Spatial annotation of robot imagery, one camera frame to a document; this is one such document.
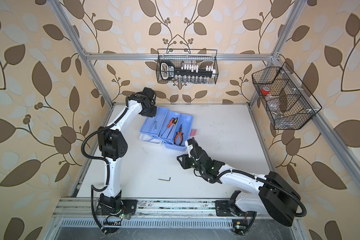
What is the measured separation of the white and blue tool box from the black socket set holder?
0.22m

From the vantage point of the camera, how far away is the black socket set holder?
83cm

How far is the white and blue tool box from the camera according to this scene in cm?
93
